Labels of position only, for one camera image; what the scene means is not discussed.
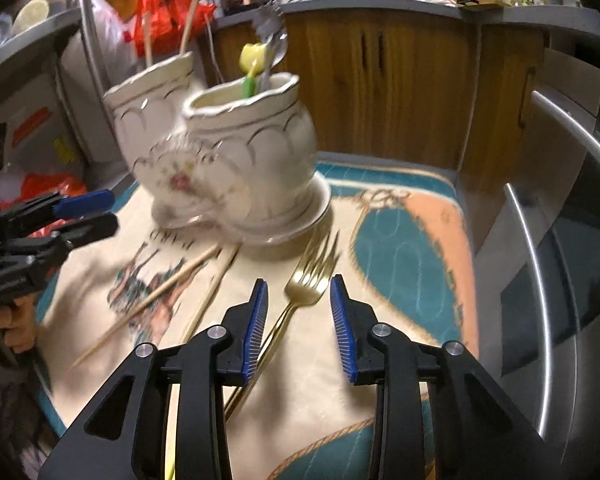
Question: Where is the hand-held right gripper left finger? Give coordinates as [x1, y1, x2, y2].
[37, 277, 271, 480]

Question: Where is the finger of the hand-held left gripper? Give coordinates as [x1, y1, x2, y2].
[0, 189, 116, 235]
[0, 212, 120, 267]

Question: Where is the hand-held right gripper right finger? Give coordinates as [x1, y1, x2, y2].
[329, 274, 581, 480]

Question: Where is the gold fork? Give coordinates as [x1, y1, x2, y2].
[222, 230, 342, 423]

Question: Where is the wooden chopstick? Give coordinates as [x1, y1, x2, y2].
[179, 0, 201, 56]
[69, 242, 221, 368]
[180, 242, 243, 346]
[141, 7, 156, 68]

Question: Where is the white floral ceramic utensil holder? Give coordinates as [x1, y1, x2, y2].
[102, 50, 333, 251]

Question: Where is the yellow heart-handled utensil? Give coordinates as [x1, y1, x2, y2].
[239, 42, 272, 81]

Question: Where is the steel spoon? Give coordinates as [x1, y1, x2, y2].
[260, 27, 290, 93]

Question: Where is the silver fork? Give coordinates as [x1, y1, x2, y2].
[251, 1, 283, 43]

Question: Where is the person's left forearm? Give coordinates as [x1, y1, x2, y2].
[0, 345, 56, 480]

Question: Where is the person's left hand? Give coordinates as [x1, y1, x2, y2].
[0, 292, 38, 356]

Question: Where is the teal printed quilted cloth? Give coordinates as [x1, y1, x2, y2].
[30, 160, 481, 480]

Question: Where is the grey rack shelf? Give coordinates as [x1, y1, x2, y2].
[0, 7, 83, 86]

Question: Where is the metal rack pole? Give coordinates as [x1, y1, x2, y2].
[75, 0, 118, 111]

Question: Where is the hanging red plastic bag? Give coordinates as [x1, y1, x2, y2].
[135, 0, 216, 58]

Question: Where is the stainless steel oven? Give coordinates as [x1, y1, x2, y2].
[450, 45, 600, 480]

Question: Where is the wooden base cabinet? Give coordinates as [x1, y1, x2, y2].
[200, 7, 551, 181]

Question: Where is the grey countertop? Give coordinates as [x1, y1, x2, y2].
[212, 0, 600, 36]

